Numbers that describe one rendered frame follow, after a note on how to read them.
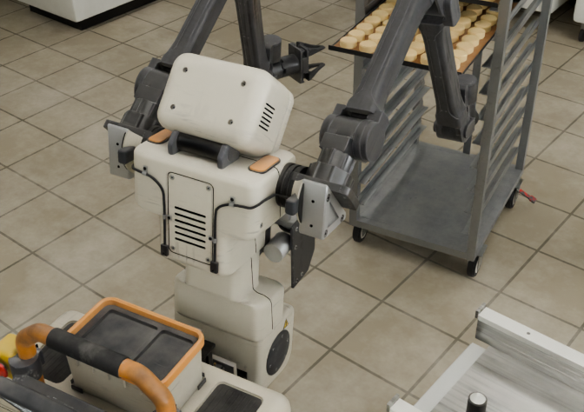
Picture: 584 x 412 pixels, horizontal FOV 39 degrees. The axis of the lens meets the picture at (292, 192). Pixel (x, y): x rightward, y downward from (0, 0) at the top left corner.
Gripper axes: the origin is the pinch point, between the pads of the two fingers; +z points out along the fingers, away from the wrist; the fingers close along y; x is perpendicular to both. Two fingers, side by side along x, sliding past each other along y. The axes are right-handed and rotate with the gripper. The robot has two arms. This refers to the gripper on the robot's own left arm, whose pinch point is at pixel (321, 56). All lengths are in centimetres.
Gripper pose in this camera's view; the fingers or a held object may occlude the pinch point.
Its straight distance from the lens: 239.7
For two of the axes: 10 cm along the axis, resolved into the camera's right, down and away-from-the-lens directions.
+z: 8.5, -3.1, 4.3
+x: -5.3, -4.8, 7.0
